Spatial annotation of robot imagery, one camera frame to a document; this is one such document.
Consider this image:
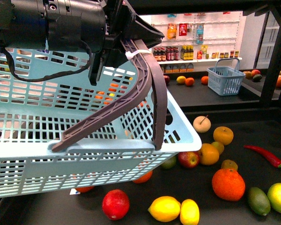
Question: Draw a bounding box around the light teal shopping basket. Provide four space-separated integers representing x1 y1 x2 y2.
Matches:
0 40 201 198

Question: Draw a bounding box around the far shelf yellow lemon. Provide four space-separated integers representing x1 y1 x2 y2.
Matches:
176 76 186 85

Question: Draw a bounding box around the green lime lower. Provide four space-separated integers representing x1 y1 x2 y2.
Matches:
160 156 177 170

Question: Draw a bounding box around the white pear far stem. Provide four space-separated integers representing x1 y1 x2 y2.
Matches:
192 115 211 133

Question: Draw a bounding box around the large orange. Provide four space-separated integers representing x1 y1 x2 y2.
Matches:
133 171 153 184

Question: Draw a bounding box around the red apple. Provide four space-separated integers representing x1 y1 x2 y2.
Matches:
177 151 200 169

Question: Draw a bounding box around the yellow orange mango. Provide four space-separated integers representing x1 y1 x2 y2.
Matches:
199 143 220 165

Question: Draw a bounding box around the golden brown pear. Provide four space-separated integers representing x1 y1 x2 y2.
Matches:
213 126 234 145

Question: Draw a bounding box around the small yellow green pear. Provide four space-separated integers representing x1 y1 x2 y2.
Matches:
211 141 224 155

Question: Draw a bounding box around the small blue basket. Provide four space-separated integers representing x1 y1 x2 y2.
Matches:
207 58 245 96

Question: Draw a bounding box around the red pomegranate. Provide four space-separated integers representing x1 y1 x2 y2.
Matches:
102 189 130 221

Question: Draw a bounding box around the orange persimmon with leaf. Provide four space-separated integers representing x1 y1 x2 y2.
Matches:
75 186 94 193

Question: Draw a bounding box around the brown kiwi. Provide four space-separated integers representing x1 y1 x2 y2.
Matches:
221 159 238 171

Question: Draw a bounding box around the small white blue tag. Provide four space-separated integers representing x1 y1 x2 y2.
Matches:
69 188 80 195

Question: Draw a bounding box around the big textured orange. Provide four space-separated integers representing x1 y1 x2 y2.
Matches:
212 169 245 202

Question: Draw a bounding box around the red chili pepper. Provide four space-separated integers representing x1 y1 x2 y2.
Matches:
244 145 281 169

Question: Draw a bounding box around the green avocado right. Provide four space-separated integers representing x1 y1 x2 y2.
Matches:
247 187 271 216

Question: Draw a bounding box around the yellow green apple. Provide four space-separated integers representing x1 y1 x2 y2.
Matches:
267 183 281 214

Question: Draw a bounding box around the black cable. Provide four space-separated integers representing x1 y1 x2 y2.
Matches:
3 41 93 83

